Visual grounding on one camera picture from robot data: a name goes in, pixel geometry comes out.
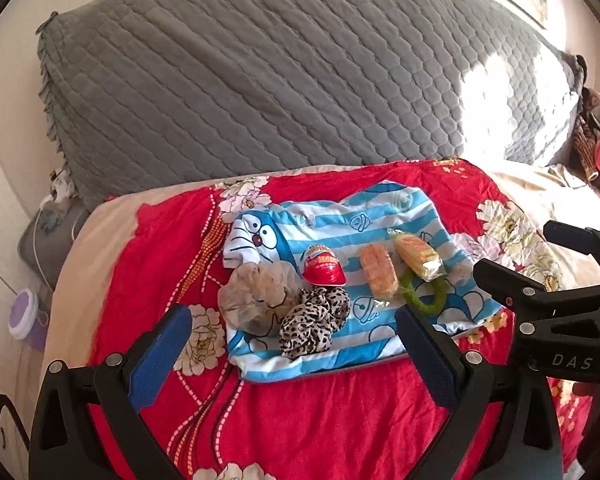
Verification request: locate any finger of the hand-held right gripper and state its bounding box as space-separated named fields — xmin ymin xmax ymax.
xmin=472 ymin=258 xmax=581 ymax=341
xmin=544 ymin=220 xmax=600 ymax=286

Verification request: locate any grey quilted headboard cover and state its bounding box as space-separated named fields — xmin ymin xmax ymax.
xmin=36 ymin=0 xmax=588 ymax=211

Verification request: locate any pile of clothes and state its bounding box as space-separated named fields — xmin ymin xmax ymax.
xmin=567 ymin=85 xmax=600 ymax=206

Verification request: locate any red floral blanket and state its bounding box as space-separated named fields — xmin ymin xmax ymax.
xmin=87 ymin=157 xmax=596 ymax=480

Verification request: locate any green fuzzy hair ring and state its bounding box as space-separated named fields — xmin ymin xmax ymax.
xmin=397 ymin=270 xmax=448 ymax=318

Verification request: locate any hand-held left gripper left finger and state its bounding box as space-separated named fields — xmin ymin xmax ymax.
xmin=29 ymin=304 xmax=193 ymax=480

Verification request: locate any blue striped cartoon cloth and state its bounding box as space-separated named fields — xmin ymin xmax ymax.
xmin=222 ymin=180 xmax=506 ymax=385

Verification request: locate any purple lid container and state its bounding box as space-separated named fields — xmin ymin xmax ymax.
xmin=7 ymin=287 xmax=48 ymax=353

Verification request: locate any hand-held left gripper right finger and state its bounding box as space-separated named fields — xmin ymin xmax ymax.
xmin=394 ymin=304 xmax=565 ymax=480

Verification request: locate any sheer beige scrunchie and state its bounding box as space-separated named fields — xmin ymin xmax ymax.
xmin=217 ymin=261 xmax=301 ymax=336

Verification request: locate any white charger plug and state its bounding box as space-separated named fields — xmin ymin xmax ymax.
xmin=47 ymin=167 xmax=76 ymax=201

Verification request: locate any red egg toy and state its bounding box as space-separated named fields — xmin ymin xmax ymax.
xmin=300 ymin=242 xmax=348 ymax=288

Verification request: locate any white cable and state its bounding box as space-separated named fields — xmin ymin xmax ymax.
xmin=34 ymin=195 xmax=63 ymax=286

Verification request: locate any yellow cake snack packet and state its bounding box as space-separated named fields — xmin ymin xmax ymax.
xmin=387 ymin=227 xmax=446 ymax=281

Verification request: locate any leopard print scrunchie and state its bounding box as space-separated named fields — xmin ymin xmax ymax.
xmin=277 ymin=287 xmax=352 ymax=360

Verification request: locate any brown bread snack packet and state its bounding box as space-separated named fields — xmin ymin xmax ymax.
xmin=357 ymin=242 xmax=400 ymax=303

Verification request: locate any grey nightstand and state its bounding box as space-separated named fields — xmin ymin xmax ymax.
xmin=17 ymin=200 xmax=88 ymax=291

